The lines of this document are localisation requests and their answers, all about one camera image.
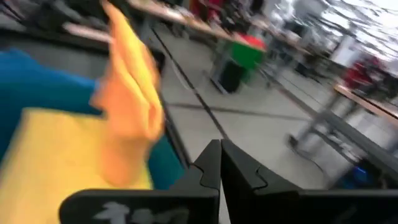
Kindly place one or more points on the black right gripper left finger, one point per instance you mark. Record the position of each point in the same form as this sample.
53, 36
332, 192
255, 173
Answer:
140, 208

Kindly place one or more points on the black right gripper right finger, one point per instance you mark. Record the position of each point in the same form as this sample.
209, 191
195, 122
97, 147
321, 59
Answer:
280, 208

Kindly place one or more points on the yellow microfiber towel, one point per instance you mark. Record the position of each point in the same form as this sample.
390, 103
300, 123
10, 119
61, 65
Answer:
56, 161

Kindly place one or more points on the orange microfiber towel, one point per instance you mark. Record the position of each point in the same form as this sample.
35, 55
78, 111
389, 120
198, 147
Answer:
133, 93

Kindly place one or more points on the wooden workbench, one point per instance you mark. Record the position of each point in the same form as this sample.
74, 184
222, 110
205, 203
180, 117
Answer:
357, 124
199, 25

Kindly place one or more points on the black computer tower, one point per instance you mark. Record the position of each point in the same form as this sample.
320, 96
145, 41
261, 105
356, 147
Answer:
230, 76

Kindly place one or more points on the green plastic bin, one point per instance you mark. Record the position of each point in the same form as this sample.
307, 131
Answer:
247, 57

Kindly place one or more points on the blue plastic bin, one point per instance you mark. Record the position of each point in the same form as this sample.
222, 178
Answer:
37, 87

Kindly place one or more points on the orange tray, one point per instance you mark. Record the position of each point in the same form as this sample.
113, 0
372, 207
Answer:
253, 40

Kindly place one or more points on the plywood table board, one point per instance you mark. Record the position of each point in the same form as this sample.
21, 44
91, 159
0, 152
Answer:
87, 32

